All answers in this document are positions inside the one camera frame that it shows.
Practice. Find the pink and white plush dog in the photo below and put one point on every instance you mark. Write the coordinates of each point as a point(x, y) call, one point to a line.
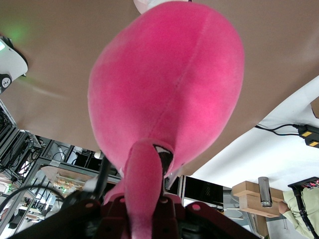
point(143, 6)

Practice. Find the brown table cloth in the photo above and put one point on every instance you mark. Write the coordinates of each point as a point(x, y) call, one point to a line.
point(54, 74)

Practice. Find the black computer case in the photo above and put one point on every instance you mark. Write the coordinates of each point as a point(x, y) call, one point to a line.
point(204, 190)

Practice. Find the aluminium profile frame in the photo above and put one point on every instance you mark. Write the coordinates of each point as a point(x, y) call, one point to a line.
point(15, 149)

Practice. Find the round hot pink plush toy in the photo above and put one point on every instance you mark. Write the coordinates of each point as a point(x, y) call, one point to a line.
point(164, 87)

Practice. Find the shiny metal cylinder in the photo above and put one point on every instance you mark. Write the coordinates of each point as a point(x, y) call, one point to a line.
point(264, 191)

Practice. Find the person in light green shirt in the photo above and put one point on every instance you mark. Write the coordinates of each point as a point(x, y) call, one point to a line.
point(296, 214)

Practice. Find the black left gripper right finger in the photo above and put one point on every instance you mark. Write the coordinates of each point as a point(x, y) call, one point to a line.
point(199, 224)

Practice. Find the person's bare hand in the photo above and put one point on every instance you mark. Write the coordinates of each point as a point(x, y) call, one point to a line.
point(283, 207)

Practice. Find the wooden block stand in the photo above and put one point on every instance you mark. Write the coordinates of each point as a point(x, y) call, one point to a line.
point(249, 196)

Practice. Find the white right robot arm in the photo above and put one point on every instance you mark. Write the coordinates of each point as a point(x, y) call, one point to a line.
point(11, 64)

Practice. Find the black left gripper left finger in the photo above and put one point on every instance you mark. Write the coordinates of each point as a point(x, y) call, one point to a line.
point(74, 224)

